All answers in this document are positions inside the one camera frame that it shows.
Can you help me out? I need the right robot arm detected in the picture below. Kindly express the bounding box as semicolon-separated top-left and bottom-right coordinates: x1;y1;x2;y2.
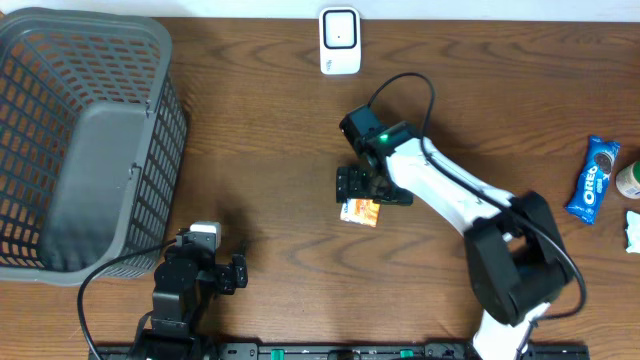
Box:
336;117;583;359

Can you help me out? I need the orange white snack packet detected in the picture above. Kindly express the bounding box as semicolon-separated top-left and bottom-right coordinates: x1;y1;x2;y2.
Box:
340;199;381;227

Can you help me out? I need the white teal wet wipes pack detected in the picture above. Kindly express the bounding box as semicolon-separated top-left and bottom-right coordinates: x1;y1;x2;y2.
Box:
625;211;640;254

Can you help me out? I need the blue Oreo cookie pack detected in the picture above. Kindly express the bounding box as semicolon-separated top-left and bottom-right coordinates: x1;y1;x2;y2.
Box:
565;135;620;225

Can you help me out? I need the grey plastic mesh basket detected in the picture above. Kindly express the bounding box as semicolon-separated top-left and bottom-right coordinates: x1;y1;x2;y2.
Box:
1;7;188;286

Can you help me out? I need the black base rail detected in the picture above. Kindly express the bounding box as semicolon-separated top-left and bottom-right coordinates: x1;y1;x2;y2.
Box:
88;341;592;360

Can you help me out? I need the white barcode scanner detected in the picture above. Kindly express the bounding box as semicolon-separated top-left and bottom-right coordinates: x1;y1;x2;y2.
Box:
318;7;362;75

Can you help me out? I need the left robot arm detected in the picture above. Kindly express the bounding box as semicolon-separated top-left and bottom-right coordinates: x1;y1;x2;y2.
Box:
126;226;248;360

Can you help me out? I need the green lid white jar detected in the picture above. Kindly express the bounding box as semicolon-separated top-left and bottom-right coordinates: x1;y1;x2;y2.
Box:
615;161;640;199

